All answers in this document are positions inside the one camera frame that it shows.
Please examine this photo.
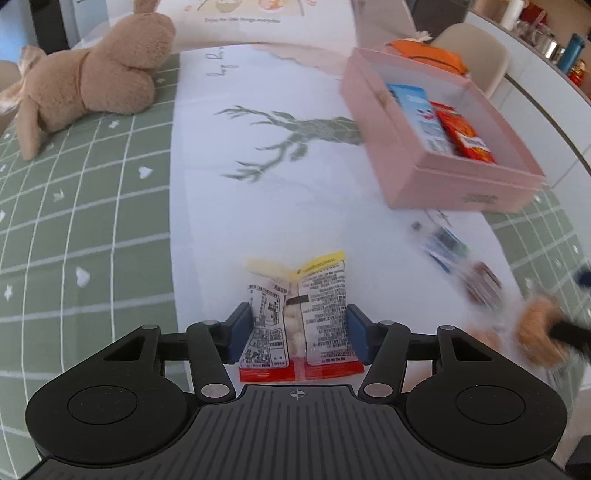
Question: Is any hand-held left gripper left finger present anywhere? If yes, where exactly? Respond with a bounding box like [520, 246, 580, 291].
[104, 302, 254, 401]

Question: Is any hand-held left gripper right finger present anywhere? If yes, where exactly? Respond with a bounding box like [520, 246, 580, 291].
[346, 304, 489, 400]

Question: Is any orange bread bun packet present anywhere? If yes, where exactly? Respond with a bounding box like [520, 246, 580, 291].
[466, 295, 573, 367]

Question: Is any clear packet of white candies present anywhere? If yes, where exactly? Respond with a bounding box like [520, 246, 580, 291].
[239, 251, 365, 383]

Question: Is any pink cardboard box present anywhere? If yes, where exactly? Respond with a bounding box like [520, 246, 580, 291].
[340, 46, 546, 214]

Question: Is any red snack packet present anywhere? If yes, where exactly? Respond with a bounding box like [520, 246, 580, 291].
[429, 102, 497, 164]

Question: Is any blue and white snack packet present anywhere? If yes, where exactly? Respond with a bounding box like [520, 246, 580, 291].
[385, 84, 455, 155]

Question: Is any blue brown snack packet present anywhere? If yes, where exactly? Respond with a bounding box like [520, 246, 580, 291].
[409, 220, 505, 308]

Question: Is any white counter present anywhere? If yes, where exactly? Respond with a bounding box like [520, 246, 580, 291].
[466, 9, 591, 185]

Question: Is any green checked tablecloth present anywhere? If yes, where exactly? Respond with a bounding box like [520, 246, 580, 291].
[0, 41, 591, 480]

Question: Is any blue thermos bottle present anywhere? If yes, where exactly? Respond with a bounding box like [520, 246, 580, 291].
[558, 34, 585, 75]

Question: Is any steel pot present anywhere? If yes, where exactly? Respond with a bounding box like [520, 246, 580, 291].
[531, 28, 566, 58]

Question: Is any beige chair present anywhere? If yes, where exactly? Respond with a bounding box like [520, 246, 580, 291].
[429, 23, 511, 100]

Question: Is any orange plastic bag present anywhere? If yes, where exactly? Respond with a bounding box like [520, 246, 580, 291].
[385, 39, 469, 77]

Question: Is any white thermos bottle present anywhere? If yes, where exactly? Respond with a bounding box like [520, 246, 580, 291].
[501, 0, 527, 28]

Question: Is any brown plush bunny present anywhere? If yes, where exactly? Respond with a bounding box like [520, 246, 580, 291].
[0, 0, 177, 161]

